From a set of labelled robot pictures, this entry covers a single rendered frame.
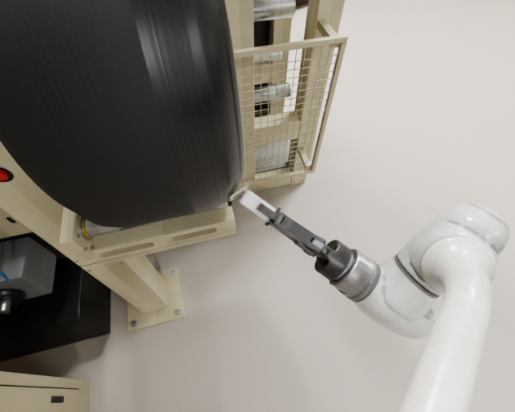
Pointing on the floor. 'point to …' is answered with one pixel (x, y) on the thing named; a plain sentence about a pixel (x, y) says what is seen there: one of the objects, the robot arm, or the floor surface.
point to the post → (154, 280)
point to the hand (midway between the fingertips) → (257, 206)
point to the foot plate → (137, 320)
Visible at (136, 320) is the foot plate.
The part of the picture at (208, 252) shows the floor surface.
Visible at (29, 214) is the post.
